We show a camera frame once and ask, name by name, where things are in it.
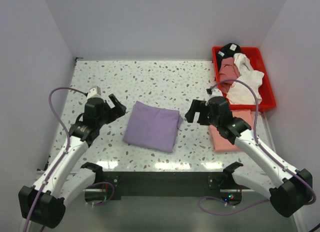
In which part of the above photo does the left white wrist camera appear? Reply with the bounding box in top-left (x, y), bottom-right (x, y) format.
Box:
top-left (86, 86), bottom-right (101, 100)

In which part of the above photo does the lavender purple t-shirt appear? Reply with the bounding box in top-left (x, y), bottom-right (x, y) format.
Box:
top-left (123, 101), bottom-right (183, 153)

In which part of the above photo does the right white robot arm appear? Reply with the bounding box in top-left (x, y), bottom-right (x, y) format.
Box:
top-left (185, 96), bottom-right (316, 217)

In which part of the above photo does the black t-shirt with label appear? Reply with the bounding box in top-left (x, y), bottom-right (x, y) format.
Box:
top-left (216, 43), bottom-right (242, 64)

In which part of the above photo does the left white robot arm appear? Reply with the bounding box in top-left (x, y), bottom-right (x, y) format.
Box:
top-left (18, 94), bottom-right (126, 231)

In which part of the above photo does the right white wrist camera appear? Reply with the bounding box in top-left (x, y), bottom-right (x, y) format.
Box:
top-left (206, 88), bottom-right (223, 99)

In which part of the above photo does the white printed t-shirt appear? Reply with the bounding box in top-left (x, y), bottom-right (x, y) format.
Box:
top-left (226, 52), bottom-right (265, 105)

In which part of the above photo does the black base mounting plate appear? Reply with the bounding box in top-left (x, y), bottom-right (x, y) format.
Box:
top-left (83, 170), bottom-right (252, 203)

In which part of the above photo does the dusty pink t-shirt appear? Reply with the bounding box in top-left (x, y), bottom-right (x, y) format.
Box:
top-left (218, 57), bottom-right (241, 94)

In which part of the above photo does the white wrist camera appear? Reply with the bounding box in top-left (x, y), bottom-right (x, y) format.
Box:
top-left (86, 86), bottom-right (101, 100)
top-left (206, 88), bottom-right (223, 99)

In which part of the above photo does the red plastic bin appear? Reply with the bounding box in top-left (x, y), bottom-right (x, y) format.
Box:
top-left (212, 46), bottom-right (277, 112)

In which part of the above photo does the folded salmon pink t-shirt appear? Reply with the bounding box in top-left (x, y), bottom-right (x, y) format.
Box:
top-left (209, 110), bottom-right (254, 153)

